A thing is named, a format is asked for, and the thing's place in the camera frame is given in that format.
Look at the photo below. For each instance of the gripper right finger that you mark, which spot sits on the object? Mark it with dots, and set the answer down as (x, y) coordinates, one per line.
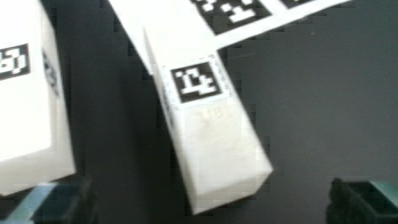
(363, 202)

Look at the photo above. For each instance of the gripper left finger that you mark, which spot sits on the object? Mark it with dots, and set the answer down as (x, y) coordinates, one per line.
(56, 203)

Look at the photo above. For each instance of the white desk leg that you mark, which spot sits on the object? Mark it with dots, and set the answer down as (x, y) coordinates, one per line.
(36, 151)
(221, 155)

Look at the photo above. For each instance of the white marker base plate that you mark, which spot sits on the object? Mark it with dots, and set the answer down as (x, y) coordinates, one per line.
(219, 21)

